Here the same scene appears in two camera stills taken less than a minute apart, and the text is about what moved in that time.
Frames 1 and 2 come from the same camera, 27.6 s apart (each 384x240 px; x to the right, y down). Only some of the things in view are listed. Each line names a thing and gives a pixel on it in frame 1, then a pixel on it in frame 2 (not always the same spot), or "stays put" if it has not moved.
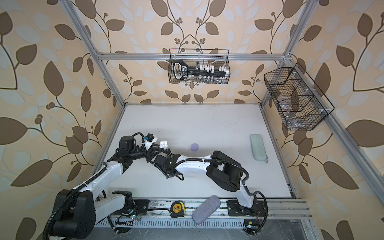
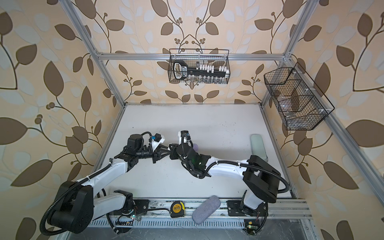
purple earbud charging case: (194, 147) stays put
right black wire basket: (301, 104) stays put
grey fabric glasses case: (208, 207) stays put
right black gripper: (166, 173) -> (175, 147)
